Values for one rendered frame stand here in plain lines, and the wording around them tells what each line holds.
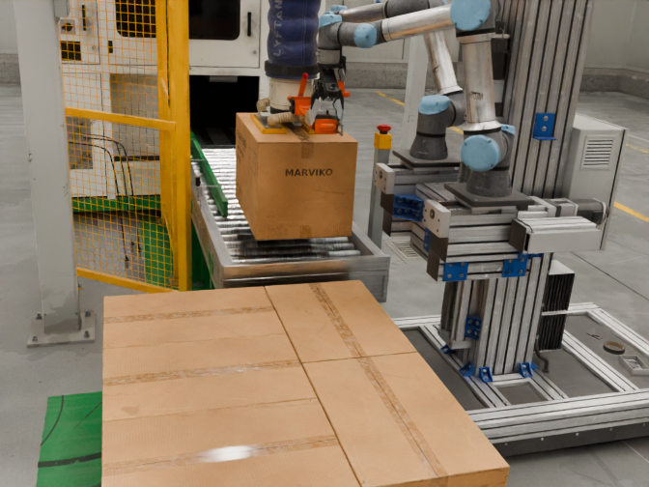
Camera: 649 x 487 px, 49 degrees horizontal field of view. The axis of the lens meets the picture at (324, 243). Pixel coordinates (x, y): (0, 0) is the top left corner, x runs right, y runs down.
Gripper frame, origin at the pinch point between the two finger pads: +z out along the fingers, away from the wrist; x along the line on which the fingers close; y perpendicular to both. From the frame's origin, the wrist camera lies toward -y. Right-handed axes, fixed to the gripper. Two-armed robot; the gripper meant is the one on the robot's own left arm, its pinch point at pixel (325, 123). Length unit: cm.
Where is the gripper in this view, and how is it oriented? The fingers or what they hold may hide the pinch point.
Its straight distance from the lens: 246.6
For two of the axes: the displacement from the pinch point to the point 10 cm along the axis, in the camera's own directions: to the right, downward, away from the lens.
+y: -2.4, -3.5, 9.1
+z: -0.5, 9.3, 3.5
